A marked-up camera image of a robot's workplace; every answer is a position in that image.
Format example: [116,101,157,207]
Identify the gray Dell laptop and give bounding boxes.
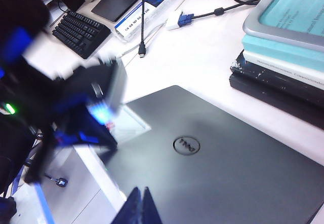
[100,85,324,224]

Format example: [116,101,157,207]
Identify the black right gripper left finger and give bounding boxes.
[111,186,142,224]

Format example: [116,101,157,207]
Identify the small blue keychain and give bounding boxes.
[45,174,69,188]

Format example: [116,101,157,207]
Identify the black thick book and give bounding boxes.
[229,72,324,131]

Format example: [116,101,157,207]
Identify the black computer keyboard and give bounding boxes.
[52,10,112,60]

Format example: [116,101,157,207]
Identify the black flat pad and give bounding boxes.
[91,0,153,23]

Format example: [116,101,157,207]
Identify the pale gray book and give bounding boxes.
[242,50,324,90]

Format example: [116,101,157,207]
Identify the blue VGA plug black cable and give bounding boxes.
[178,0,265,29]

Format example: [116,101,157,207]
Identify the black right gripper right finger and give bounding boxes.
[142,186,163,224]

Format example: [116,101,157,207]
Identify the gray wrist camera box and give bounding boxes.
[105,58,128,111]

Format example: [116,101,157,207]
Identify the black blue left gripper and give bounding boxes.
[43,65,118,154]

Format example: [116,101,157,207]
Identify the white and blue medicine box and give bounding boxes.
[113,0,173,43]

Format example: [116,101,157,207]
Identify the black chipped book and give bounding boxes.
[229,58,324,98]

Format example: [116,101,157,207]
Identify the teal book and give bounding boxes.
[240,35,324,70]

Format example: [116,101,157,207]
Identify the black HDMI cable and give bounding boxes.
[138,0,148,59]

